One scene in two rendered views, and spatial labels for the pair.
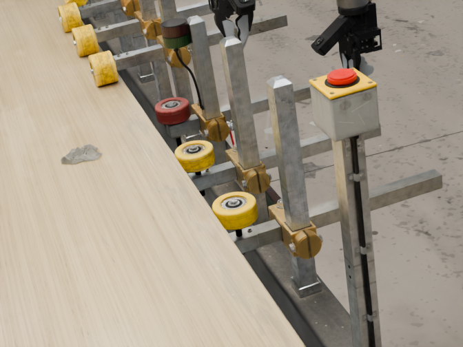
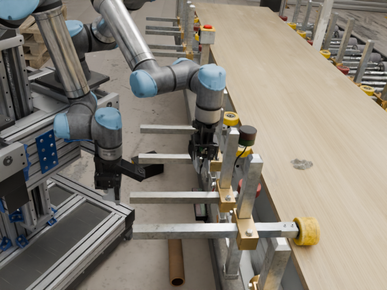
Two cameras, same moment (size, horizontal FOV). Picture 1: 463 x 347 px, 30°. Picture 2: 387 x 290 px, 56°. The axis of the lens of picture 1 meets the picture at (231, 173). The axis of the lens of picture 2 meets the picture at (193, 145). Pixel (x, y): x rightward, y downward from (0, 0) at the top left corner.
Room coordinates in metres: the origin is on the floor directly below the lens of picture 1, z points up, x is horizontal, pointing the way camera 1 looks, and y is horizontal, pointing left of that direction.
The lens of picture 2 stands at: (2.84, 0.00, 1.69)
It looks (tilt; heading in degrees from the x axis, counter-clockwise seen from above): 33 degrees down; 186
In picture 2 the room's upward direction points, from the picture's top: 6 degrees clockwise
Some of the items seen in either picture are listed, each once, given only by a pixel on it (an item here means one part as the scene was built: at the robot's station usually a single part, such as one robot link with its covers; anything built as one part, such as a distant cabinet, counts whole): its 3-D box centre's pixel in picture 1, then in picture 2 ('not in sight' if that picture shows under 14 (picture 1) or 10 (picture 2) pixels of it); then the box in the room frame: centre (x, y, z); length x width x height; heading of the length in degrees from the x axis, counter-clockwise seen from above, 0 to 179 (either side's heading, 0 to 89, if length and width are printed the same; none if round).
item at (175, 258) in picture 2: not in sight; (175, 259); (1.50, -0.17, 0.04); 0.30 x 0.08 x 0.08; 15
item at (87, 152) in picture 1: (80, 151); (302, 162); (1.65, 0.31, 0.91); 0.09 x 0.07 x 0.02; 98
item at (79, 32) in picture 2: not in sight; (70, 39); (1.46, -0.69, 1.21); 0.13 x 0.12 x 0.14; 134
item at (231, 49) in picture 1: (247, 148); (215, 141); (1.57, -0.04, 0.89); 0.03 x 0.03 x 0.48; 15
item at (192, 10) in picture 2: not in sight; (189, 41); (0.36, -0.36, 0.92); 0.03 x 0.03 x 0.48; 15
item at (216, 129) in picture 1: (209, 122); (225, 194); (1.83, 0.03, 0.85); 0.13 x 0.06 x 0.05; 15
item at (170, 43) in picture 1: (176, 38); (246, 138); (1.80, 0.07, 1.07); 0.06 x 0.06 x 0.02
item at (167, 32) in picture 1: (174, 27); (247, 132); (1.80, 0.07, 1.10); 0.06 x 0.06 x 0.02
